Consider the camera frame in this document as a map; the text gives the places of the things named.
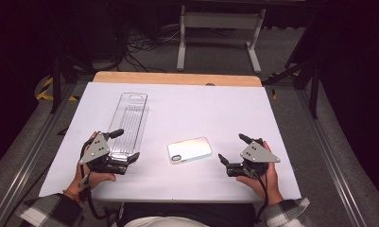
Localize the person's left hand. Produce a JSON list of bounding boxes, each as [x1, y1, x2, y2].
[[65, 131, 117, 199]]

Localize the grey metal stand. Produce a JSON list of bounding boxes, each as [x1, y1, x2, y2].
[[176, 4, 267, 75]]

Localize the black tripod stand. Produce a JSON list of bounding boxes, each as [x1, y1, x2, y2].
[[49, 51, 98, 115]]

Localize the orange wrist bracelet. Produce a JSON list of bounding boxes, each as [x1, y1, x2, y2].
[[61, 188, 83, 203]]

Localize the iridescent white phone case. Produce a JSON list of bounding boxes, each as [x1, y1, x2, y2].
[[166, 136, 214, 165]]

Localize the right hand-held gripper black cable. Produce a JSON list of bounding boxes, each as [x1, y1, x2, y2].
[[253, 169, 270, 223]]

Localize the hand-held gripper black cable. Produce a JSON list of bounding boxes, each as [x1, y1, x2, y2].
[[78, 138, 117, 221], [253, 169, 270, 223]]

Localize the clear plastic packaging tray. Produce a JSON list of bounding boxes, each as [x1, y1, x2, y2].
[[107, 92, 150, 163]]

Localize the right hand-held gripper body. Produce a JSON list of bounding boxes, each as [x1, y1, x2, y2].
[[226, 138, 282, 180]]

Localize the aluminium floor rail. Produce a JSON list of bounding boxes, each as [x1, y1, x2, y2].
[[0, 82, 81, 227], [294, 89, 379, 227]]

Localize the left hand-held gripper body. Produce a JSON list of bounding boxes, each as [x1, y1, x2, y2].
[[78, 131, 129, 176]]

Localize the black floor cables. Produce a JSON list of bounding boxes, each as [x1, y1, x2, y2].
[[122, 26, 182, 74]]

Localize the person's black trousers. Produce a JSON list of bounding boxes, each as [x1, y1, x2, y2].
[[116, 201, 258, 227]]

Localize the yellow black floor tape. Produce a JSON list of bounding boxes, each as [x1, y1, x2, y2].
[[35, 77, 80, 103]]

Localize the black metal stand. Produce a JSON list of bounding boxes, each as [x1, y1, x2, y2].
[[262, 17, 325, 120]]

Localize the wooden table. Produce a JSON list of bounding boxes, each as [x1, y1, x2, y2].
[[92, 71, 263, 88]]

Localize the white table board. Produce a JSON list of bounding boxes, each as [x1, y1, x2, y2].
[[39, 81, 302, 203]]

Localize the person's right hand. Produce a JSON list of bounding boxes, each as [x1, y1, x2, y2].
[[235, 140, 284, 208]]

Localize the person's white shirt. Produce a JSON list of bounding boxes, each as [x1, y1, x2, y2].
[[123, 215, 211, 227]]

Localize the left hand-held gripper black cable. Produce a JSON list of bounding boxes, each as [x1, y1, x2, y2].
[[78, 138, 117, 221]]

